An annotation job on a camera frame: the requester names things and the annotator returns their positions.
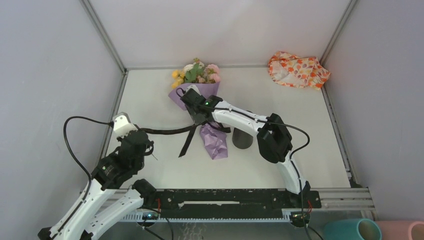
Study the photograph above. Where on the artificial flower bunch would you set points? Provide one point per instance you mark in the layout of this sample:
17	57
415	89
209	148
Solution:
196	73

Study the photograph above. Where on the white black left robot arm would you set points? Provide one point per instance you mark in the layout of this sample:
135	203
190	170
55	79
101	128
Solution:
85	221

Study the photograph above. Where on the teal cylindrical vase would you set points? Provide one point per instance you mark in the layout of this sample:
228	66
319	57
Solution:
352	229

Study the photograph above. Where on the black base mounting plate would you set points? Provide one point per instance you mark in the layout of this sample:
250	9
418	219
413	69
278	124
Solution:
268	203

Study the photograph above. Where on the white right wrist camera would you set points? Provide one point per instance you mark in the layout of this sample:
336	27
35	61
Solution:
194	88

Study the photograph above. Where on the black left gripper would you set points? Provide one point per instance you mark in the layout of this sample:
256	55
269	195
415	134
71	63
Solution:
150	143

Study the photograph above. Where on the purple pink wrapping paper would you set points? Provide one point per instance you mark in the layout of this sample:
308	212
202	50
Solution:
213	134

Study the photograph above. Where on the black cylindrical vase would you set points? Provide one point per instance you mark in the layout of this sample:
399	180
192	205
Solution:
241	135

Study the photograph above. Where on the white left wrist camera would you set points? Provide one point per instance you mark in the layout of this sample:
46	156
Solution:
122	125

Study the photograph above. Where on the orange floral cloth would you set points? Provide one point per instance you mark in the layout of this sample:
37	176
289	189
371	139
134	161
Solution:
294	71

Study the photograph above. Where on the pink cylindrical vase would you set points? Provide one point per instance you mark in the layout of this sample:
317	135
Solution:
401	230

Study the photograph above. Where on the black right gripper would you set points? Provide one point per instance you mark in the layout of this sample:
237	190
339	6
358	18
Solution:
196	118

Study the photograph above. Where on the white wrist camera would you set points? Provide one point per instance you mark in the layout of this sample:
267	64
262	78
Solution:
122	125
194	88

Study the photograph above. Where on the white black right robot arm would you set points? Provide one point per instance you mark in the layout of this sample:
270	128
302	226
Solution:
272	134

